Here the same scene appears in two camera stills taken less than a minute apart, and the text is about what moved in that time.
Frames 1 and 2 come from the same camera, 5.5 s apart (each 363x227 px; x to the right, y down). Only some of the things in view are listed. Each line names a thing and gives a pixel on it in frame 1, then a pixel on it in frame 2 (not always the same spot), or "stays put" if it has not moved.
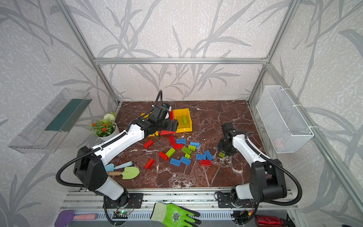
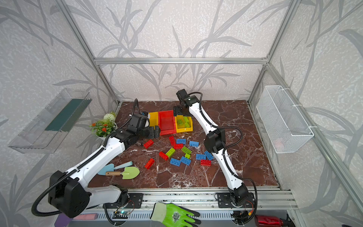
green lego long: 170,152 stays put
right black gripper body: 224,146 → 178,111
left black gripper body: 174,125 → 151,132
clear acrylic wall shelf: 41,135 stays put
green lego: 186,150 stays put
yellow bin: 183,117 stays put
